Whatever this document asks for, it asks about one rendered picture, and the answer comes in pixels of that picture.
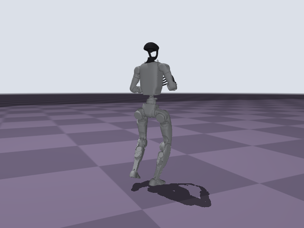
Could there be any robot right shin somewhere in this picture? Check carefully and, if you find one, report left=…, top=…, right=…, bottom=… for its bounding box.
left=153, top=143, right=171, bottom=181

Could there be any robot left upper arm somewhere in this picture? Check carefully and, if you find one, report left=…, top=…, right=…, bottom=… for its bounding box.
left=130, top=66, right=140, bottom=93

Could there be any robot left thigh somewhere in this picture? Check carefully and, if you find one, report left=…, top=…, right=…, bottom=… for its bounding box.
left=134, top=107, right=148, bottom=148

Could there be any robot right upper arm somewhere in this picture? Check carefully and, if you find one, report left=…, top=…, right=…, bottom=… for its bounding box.
left=158, top=63, right=176, bottom=91

